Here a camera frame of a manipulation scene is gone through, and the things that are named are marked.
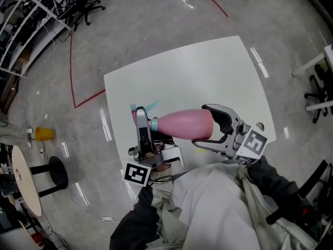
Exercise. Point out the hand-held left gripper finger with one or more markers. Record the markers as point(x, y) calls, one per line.
point(142, 129)

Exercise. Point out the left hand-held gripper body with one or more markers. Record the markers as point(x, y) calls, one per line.
point(166, 155)

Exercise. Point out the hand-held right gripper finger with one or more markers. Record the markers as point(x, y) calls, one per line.
point(223, 116)
point(210, 144)

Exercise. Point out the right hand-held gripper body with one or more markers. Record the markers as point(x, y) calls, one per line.
point(247, 142)

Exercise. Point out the teal spray head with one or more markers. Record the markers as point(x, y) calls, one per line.
point(152, 107)

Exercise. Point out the pink spray bottle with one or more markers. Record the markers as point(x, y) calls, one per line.
point(186, 124)

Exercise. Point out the person's right forearm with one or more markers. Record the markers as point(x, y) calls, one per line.
point(278, 186)

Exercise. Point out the person's left forearm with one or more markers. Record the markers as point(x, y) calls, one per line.
point(138, 217)

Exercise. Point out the person's white garment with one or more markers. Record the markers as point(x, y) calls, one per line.
point(216, 207)

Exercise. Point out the red floor tape line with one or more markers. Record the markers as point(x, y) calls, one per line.
point(71, 82)
point(212, 0)

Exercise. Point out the white power strip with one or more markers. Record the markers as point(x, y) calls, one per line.
point(108, 219)

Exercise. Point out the black office chair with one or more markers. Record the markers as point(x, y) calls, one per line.
point(80, 4)
point(321, 92)

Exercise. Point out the yellow bucket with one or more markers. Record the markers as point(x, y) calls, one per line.
point(44, 134)

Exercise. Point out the white desk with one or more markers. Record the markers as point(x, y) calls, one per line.
point(309, 64)

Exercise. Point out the round wooden side table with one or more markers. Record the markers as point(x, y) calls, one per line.
point(26, 178)

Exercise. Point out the white metal shelving rack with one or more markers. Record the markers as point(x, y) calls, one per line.
point(28, 27)

